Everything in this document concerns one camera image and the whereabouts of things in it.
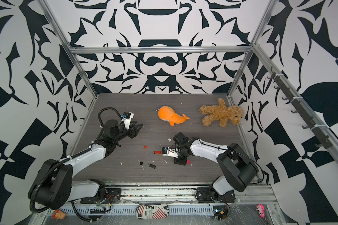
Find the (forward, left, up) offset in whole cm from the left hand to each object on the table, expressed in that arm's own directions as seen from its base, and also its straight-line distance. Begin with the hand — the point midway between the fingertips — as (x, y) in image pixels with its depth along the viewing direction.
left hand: (137, 121), depth 86 cm
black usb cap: (-20, -2, -15) cm, 25 cm away
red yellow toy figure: (-44, +35, -13) cm, 57 cm away
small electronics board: (-46, -43, -16) cm, 65 cm away
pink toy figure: (-46, -63, -14) cm, 79 cm away
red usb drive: (-14, -12, -15) cm, 24 cm away
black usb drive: (-22, -9, -16) cm, 28 cm away
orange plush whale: (+11, -19, -9) cm, 23 cm away
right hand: (-16, -23, -16) cm, 32 cm away
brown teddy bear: (+10, -59, -9) cm, 60 cm away
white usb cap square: (-5, -19, -16) cm, 25 cm away
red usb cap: (-10, -4, -16) cm, 19 cm away
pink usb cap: (-23, -29, -7) cm, 38 cm away
